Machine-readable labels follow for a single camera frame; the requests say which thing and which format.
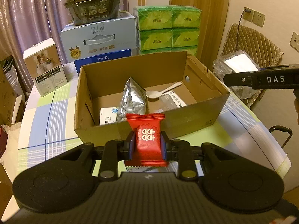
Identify clear box with white pad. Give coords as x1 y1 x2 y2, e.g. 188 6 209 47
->
212 50 261 100

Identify red candy packet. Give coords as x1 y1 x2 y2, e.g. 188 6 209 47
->
125 113 168 167

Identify large white medicine box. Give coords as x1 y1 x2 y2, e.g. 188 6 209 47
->
99 107 119 125

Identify silver foil pouch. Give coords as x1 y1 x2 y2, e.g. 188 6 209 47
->
117 77 147 122

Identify white plastic spoon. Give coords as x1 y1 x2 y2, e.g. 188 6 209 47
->
145 81 183 100

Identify white ointment box with dragon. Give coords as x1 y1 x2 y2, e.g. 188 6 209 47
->
160 91 187 110

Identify person's right hand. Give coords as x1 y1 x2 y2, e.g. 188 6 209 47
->
293 89 299 124

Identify quilted brown chair cushion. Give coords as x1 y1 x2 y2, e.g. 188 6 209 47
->
220 23 283 68

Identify brown cardboard box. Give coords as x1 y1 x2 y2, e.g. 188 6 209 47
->
74 52 229 146

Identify checked tablecloth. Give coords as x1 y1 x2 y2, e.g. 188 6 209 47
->
17 63 291 178

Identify dark blue flat box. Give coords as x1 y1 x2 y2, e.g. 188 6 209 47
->
74 49 132 74

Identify green tissue pack stack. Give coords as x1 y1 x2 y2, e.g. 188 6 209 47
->
133 5 202 56

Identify white humidifier product box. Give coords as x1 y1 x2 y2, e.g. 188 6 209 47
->
23 38 67 97

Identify black food bowl package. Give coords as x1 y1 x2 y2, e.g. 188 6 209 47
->
64 0 121 25

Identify wall power socket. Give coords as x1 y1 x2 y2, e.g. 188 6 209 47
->
242 7 266 27

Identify light blue carton with handle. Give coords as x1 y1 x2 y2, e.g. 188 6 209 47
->
60 12 136 62

